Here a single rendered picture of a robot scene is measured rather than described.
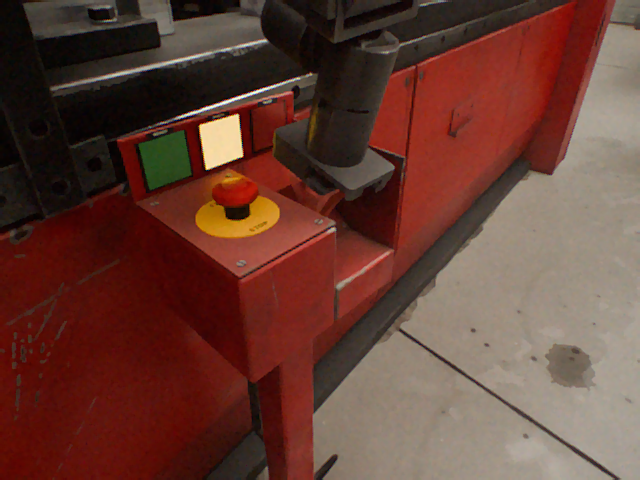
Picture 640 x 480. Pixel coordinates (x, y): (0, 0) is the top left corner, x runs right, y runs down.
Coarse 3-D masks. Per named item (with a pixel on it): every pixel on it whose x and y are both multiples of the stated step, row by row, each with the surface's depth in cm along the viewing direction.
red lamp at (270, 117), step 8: (272, 104) 48; (280, 104) 48; (256, 112) 47; (264, 112) 47; (272, 112) 48; (280, 112) 49; (256, 120) 47; (264, 120) 48; (272, 120) 49; (280, 120) 49; (256, 128) 47; (264, 128) 48; (272, 128) 49; (256, 136) 48; (264, 136) 49; (272, 136) 49; (256, 144) 48; (264, 144) 49; (272, 144) 50
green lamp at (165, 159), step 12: (180, 132) 41; (144, 144) 39; (156, 144) 40; (168, 144) 41; (180, 144) 42; (144, 156) 40; (156, 156) 40; (168, 156) 41; (180, 156) 42; (144, 168) 40; (156, 168) 41; (168, 168) 42; (180, 168) 43; (156, 180) 41; (168, 180) 42
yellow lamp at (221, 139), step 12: (228, 120) 44; (204, 132) 43; (216, 132) 44; (228, 132) 45; (204, 144) 44; (216, 144) 45; (228, 144) 46; (240, 144) 47; (216, 156) 45; (228, 156) 46; (240, 156) 47
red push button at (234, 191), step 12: (228, 180) 38; (240, 180) 38; (216, 192) 37; (228, 192) 37; (240, 192) 37; (252, 192) 37; (228, 204) 36; (240, 204) 37; (228, 216) 38; (240, 216) 38
